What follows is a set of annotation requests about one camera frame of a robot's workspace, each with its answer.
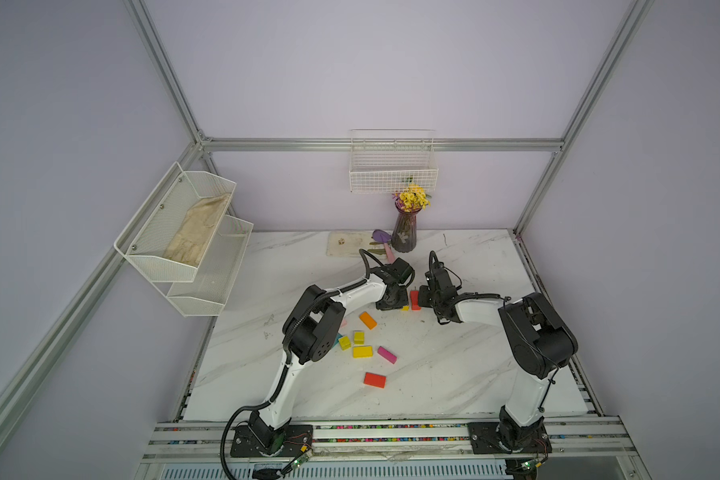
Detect red arch wood block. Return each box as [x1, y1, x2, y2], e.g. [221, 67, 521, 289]
[410, 290, 421, 311]

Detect upper white mesh shelf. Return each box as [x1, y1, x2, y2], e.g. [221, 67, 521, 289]
[114, 163, 236, 283]

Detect small yellow-green wood block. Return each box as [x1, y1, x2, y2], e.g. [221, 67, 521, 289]
[338, 336, 352, 350]

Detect magenta wood block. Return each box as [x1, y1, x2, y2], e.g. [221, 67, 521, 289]
[377, 346, 398, 364]

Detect white wire wall basket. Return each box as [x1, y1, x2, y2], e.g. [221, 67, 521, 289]
[349, 129, 439, 194]

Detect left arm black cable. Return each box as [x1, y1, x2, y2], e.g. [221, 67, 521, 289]
[218, 248, 397, 480]

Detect lower white mesh shelf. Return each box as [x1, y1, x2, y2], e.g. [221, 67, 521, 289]
[165, 215, 253, 317]

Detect yellow artificial flowers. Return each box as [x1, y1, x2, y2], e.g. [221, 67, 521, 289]
[394, 184, 431, 213]

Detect purple glass vase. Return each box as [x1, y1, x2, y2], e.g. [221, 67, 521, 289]
[391, 202, 419, 253]

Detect orange wood block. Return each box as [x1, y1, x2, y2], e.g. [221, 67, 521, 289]
[359, 312, 378, 330]

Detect purple pink toy knife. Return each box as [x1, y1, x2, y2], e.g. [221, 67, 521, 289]
[372, 229, 396, 264]

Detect red rectangular wood block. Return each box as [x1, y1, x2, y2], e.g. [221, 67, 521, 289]
[363, 372, 387, 389]

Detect white mesh shelf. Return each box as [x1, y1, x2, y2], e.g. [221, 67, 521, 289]
[114, 163, 236, 283]
[165, 215, 253, 317]

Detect beige cloth in shelf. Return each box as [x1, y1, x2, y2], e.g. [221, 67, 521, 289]
[164, 193, 231, 267]

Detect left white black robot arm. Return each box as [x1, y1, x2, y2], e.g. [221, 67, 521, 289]
[247, 258, 415, 450]

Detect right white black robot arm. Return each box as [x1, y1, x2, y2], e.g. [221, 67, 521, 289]
[418, 252, 578, 453]

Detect yellow rectangular wood block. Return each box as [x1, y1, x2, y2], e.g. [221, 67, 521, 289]
[352, 345, 374, 359]

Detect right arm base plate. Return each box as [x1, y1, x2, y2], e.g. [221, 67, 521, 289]
[467, 418, 552, 454]

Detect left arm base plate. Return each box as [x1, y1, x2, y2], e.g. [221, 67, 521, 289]
[226, 424, 314, 458]

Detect aluminium front rail frame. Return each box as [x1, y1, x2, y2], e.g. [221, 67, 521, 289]
[134, 415, 653, 479]

